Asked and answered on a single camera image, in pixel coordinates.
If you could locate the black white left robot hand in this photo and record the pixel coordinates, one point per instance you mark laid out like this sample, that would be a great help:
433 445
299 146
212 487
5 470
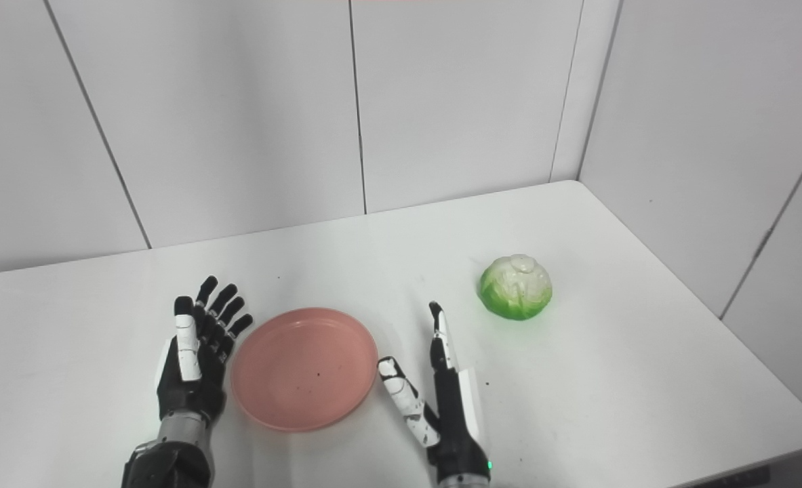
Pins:
204 383

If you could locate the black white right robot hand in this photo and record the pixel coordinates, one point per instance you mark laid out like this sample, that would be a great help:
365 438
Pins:
455 434

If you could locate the pink round plate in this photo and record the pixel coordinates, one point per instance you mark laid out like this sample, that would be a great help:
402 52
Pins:
304 369

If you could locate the green white cabbage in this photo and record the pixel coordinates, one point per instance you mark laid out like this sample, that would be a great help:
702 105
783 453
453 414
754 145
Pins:
516 288

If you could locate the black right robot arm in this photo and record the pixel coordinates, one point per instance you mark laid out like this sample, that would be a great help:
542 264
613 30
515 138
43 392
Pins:
463 483

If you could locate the black table frame bar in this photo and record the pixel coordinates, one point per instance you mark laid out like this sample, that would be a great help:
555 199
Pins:
739 478

